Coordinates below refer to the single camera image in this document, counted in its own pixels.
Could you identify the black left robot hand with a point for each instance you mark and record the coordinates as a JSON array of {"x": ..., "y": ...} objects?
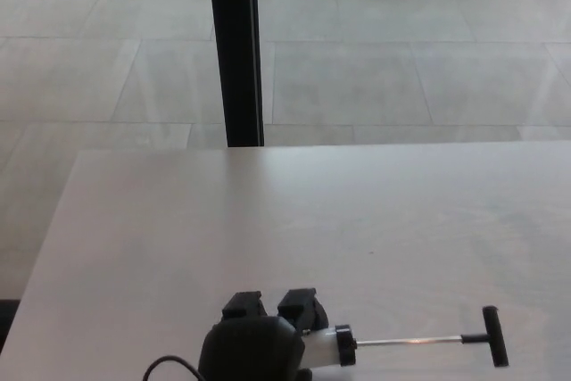
[{"x": 250, "y": 345}]

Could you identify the black vertical frame post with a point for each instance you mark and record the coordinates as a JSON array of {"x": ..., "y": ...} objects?
[{"x": 236, "y": 51}]

